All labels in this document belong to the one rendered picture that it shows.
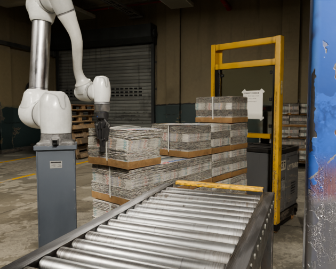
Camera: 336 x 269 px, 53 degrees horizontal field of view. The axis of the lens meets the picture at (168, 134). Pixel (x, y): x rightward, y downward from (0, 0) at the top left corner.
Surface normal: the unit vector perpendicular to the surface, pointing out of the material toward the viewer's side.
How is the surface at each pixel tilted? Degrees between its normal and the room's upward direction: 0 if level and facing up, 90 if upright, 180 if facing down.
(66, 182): 90
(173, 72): 90
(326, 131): 90
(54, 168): 90
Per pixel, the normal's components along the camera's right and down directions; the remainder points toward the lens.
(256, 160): -0.64, 0.06
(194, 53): -0.37, 0.07
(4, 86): 0.93, 0.03
